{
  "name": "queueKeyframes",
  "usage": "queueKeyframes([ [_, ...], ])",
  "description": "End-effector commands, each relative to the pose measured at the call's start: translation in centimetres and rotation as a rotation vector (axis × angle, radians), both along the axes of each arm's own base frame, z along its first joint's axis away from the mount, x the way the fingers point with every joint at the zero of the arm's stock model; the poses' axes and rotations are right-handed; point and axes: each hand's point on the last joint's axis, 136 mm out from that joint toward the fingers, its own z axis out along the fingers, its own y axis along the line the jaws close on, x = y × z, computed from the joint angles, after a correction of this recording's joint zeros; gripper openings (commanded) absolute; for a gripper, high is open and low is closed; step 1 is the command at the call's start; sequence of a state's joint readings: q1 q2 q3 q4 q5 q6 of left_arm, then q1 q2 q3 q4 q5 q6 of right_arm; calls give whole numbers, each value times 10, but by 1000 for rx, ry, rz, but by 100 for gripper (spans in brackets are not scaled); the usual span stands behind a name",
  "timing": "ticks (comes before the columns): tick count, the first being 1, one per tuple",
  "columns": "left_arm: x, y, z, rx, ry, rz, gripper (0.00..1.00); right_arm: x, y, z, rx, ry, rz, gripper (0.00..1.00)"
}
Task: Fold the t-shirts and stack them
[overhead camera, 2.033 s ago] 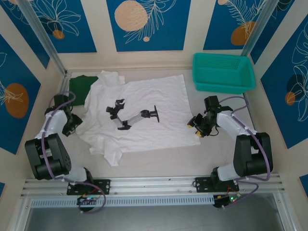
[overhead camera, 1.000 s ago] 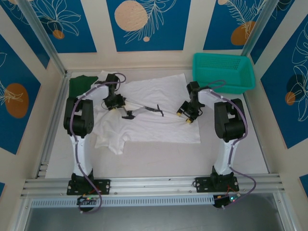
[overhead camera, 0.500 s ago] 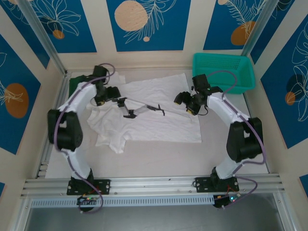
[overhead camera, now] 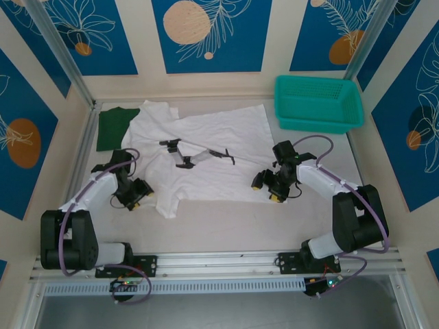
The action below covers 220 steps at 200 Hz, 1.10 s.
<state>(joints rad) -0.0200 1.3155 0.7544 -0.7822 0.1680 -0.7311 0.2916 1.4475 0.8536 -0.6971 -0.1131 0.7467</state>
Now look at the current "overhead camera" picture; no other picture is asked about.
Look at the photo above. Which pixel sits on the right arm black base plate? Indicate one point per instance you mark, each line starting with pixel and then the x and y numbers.
pixel 289 264

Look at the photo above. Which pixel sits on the white t-shirt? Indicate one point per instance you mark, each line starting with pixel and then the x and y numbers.
pixel 212 130

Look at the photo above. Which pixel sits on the blue floral wall panel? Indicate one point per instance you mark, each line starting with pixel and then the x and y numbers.
pixel 240 51
pixel 394 154
pixel 387 48
pixel 48 65
pixel 113 51
pixel 20 103
pixel 308 34

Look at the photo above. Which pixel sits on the grey metal panel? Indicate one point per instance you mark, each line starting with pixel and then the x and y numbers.
pixel 219 312

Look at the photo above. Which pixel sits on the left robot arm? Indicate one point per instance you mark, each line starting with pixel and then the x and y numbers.
pixel 92 192

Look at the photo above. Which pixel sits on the teal plastic basket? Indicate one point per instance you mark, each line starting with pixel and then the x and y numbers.
pixel 315 103

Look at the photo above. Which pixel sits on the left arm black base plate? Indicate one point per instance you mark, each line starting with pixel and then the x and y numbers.
pixel 147 265

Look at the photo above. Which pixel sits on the aluminium side rail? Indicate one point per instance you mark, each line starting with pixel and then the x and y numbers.
pixel 88 137

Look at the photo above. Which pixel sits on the green folded t-shirt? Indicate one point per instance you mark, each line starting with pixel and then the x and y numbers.
pixel 109 130

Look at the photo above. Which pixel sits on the aluminium frame post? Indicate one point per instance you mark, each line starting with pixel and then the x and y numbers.
pixel 61 48
pixel 364 48

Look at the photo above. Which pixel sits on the aluminium mounting rail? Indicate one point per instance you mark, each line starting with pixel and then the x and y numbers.
pixel 219 264

